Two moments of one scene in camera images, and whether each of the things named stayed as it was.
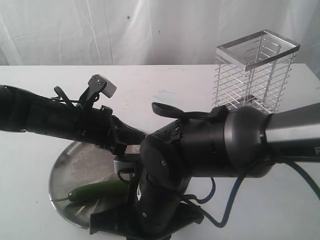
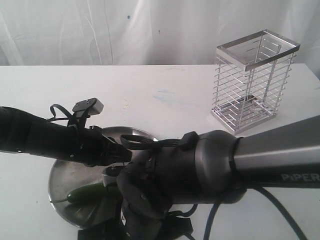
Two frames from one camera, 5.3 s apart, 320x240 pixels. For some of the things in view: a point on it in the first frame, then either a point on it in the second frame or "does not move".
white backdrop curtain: (147, 32) does not move
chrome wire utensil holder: (254, 71) does not move
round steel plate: (79, 164) does not move
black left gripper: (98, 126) -> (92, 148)
